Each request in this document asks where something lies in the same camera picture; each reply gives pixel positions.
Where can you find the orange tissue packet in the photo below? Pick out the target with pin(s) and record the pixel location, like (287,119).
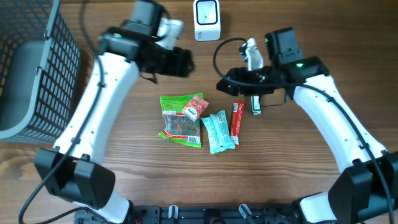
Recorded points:
(195,107)

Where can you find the green gummy candy bag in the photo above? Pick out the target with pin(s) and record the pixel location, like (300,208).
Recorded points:
(178,127)

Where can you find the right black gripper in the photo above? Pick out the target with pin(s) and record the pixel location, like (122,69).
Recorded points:
(230,82)

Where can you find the green small box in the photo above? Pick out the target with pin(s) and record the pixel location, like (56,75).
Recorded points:
(256,107)

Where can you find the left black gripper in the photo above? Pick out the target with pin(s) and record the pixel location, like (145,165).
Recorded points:
(182,62)

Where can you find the black mounting rail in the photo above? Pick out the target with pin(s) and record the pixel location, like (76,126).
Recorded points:
(236,214)

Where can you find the grey mesh shopping basket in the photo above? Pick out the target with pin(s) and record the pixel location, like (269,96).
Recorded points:
(40,62)

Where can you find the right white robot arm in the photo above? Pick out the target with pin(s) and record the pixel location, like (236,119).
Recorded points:
(367,185)

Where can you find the teal tissue packet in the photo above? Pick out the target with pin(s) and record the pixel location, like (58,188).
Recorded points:
(218,132)

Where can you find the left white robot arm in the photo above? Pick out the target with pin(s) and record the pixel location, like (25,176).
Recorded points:
(72,170)

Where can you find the white barcode scanner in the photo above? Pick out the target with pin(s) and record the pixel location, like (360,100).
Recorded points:
(207,20)

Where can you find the red stick sachet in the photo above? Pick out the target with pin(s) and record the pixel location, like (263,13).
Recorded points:
(236,121)

